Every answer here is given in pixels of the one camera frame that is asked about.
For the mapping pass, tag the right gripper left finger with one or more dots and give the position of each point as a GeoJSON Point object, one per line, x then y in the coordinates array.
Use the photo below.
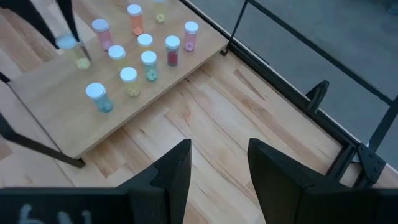
{"type": "Point", "coordinates": [168, 193]}

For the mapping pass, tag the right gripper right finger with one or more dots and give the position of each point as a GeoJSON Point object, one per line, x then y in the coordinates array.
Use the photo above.
{"type": "Point", "coordinates": [286, 193]}

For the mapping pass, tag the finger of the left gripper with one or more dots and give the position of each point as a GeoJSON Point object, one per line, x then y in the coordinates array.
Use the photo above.
{"type": "Point", "coordinates": [28, 15]}
{"type": "Point", "coordinates": [66, 15]}

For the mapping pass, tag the yellow-green bottle white pills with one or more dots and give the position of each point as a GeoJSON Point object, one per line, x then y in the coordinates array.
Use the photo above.
{"type": "Point", "coordinates": [66, 41]}

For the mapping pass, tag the pale yellow medicine bottle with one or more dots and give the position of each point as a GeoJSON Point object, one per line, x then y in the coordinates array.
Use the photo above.
{"type": "Point", "coordinates": [116, 52]}
{"type": "Point", "coordinates": [145, 40]}

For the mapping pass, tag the teal bottle white pills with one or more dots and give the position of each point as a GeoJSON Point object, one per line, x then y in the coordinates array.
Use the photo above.
{"type": "Point", "coordinates": [99, 99]}

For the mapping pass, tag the teal bottle yellow-green pills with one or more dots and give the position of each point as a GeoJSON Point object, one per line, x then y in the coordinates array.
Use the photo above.
{"type": "Point", "coordinates": [150, 70]}

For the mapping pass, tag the black aluminium table frame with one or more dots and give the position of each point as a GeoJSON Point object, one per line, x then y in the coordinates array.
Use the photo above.
{"type": "Point", "coordinates": [295, 99]}

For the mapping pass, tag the black rail bracket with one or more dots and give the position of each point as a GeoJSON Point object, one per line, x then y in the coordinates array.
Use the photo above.
{"type": "Point", "coordinates": [318, 93]}

